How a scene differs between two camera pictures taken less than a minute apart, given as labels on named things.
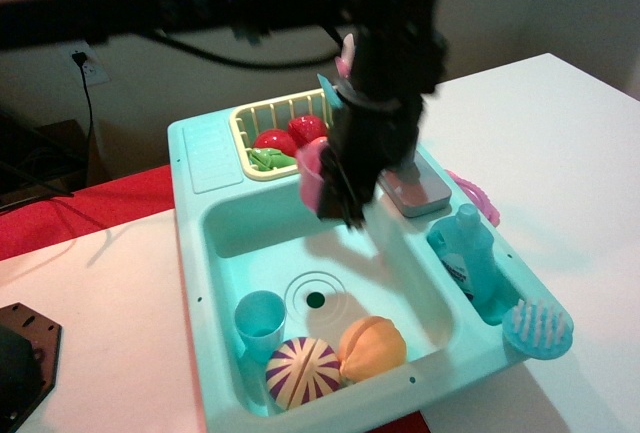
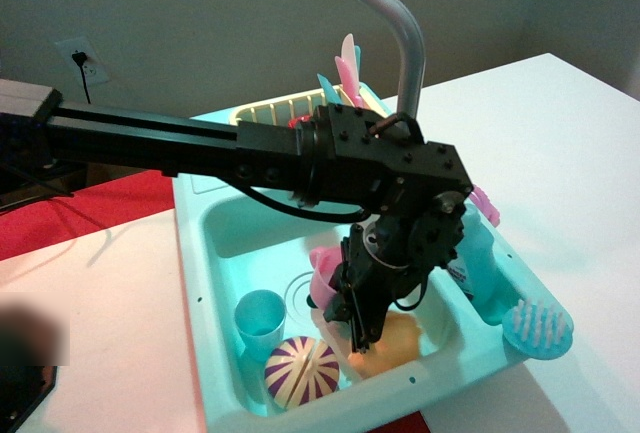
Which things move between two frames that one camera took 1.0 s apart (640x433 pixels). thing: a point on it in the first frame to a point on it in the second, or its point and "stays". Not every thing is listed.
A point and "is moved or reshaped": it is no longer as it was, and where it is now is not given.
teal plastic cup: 260,318 stays
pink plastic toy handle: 479,197 stays
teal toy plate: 330,91 stays
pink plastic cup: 310,172 is moved or reshaped
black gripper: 372,132 to 366,290
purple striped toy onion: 301,370 stays
